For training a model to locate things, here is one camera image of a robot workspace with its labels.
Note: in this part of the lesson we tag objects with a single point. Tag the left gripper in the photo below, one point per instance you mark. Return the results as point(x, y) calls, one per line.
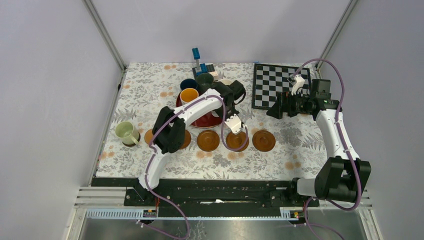
point(233, 111)

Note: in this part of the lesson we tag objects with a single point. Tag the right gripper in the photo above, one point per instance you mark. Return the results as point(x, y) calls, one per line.
point(283, 104)

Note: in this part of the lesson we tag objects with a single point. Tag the black mug cream inside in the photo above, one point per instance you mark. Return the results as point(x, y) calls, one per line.
point(226, 81)

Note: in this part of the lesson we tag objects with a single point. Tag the patterned mug orange inside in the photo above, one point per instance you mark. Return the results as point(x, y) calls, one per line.
point(187, 95)

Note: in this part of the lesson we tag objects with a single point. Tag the light wooden coaster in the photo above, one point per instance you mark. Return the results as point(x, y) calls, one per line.
point(148, 136)

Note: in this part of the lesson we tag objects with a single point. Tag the light green mug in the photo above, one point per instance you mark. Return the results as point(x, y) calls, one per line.
point(124, 129)

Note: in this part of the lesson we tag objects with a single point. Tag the dark brown wooden coaster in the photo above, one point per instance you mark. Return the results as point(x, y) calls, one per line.
point(131, 140)

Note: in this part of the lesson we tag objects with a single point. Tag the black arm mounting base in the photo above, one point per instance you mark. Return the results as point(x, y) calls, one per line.
point(211, 197)

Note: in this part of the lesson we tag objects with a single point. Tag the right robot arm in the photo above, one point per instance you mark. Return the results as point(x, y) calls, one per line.
point(344, 175)

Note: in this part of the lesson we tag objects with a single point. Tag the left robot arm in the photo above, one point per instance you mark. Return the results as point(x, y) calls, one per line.
point(169, 128)

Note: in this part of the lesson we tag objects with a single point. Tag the red round tray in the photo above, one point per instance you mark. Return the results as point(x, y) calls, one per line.
point(209, 120)

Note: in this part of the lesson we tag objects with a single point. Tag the black and white chessboard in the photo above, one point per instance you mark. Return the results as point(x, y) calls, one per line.
point(268, 80)

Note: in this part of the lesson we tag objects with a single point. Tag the dark green mug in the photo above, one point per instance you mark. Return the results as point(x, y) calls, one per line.
point(204, 82)

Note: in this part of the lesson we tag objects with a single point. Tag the floral tablecloth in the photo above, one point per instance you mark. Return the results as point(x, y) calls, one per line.
point(299, 150)

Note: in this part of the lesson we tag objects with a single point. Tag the blue and black block toy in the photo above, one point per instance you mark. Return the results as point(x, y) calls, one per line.
point(201, 68)

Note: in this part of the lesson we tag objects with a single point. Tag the dark blue mug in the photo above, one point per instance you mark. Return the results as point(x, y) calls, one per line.
point(188, 83)

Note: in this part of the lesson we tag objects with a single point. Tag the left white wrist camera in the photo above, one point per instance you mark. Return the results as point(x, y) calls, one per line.
point(235, 124)

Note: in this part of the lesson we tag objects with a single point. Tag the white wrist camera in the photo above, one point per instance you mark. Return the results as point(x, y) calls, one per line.
point(235, 124)
point(297, 82)

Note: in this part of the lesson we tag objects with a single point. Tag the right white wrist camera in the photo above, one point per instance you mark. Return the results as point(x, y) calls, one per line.
point(297, 82)

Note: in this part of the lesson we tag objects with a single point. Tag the aluminium rail frame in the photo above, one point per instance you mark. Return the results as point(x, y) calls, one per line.
point(100, 213)

